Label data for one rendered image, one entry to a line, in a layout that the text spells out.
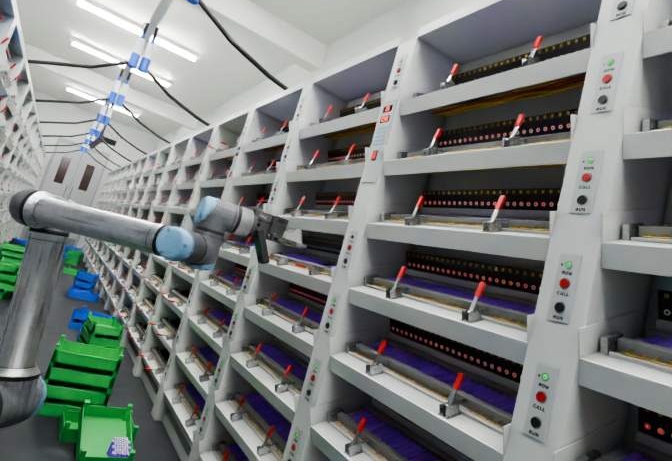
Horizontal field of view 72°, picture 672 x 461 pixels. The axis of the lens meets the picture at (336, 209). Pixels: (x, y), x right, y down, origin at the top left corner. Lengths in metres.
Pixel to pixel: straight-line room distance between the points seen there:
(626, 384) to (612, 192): 0.32
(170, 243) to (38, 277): 0.57
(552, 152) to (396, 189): 0.57
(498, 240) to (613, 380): 0.34
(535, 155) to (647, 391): 0.48
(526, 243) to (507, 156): 0.22
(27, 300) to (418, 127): 1.36
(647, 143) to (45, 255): 1.65
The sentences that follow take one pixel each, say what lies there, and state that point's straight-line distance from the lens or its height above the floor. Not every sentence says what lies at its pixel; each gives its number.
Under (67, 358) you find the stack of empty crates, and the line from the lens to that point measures 2.61.
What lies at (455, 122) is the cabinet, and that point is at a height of 1.56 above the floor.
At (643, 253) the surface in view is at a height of 1.14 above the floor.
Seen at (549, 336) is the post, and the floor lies 0.97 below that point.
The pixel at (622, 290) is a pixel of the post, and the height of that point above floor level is 1.09.
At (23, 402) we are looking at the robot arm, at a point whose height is 0.33.
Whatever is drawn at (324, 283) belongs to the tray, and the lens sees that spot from 1.50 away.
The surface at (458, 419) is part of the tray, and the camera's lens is 1.07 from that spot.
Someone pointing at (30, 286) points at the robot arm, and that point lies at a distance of 1.78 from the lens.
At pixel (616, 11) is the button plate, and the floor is 1.62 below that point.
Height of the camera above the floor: 0.97
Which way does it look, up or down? 8 degrees up
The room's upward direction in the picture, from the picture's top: 16 degrees clockwise
